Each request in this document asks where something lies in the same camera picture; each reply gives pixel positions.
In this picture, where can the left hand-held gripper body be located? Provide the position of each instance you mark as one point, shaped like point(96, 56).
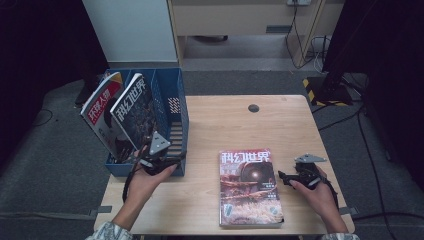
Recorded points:
point(158, 145)

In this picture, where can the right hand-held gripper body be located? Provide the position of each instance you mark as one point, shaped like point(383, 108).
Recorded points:
point(308, 170)

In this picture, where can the red cover magazine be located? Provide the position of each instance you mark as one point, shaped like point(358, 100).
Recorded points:
point(250, 190)

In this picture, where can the dark blue cover magazine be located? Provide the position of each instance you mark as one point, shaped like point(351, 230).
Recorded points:
point(135, 113)

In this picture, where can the blue plastic file rack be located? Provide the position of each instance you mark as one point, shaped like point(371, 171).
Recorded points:
point(173, 86)

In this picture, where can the portrait cover magazine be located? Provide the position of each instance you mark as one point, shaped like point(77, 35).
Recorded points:
point(100, 110)

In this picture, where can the person's right hand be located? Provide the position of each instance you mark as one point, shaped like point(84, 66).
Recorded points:
point(321, 199)

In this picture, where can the person's left hand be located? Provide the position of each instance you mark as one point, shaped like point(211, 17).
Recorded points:
point(143, 190)

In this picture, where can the grey tape strip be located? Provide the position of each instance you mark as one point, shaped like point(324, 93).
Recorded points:
point(104, 209)
point(348, 210)

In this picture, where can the round table grommet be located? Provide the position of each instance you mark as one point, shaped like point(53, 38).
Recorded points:
point(253, 108)

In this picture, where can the black stand base striped tape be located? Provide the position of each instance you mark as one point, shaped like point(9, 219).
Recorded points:
point(328, 91)

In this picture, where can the white cabinet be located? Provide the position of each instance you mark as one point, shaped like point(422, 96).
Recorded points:
point(133, 30)

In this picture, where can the black curtain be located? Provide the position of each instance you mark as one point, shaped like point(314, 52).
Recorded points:
point(393, 50)
point(43, 50)

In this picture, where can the light wooden desk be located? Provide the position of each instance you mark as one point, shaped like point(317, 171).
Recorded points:
point(233, 16)

